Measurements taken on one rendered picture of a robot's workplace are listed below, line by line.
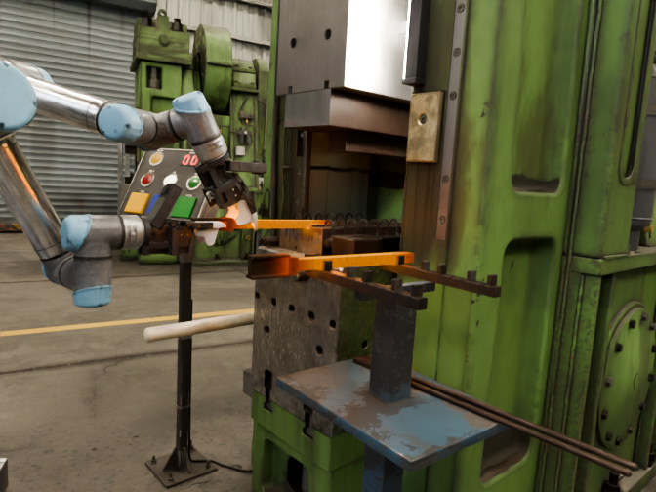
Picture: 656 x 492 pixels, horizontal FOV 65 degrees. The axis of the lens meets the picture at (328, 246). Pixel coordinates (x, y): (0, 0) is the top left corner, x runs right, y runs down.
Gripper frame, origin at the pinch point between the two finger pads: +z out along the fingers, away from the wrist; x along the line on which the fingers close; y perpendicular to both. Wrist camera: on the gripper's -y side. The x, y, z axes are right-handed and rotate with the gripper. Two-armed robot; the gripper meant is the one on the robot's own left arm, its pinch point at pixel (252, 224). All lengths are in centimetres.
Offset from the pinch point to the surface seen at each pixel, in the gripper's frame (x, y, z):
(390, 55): 13, -53, -24
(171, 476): -50, 46, 86
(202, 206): -38.3, -5.6, 1.4
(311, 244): 3.2, -12.7, 13.7
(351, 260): 36.1, 0.4, 4.2
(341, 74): 11.2, -34.8, -25.7
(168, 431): -86, 34, 96
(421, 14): 27, -51, -33
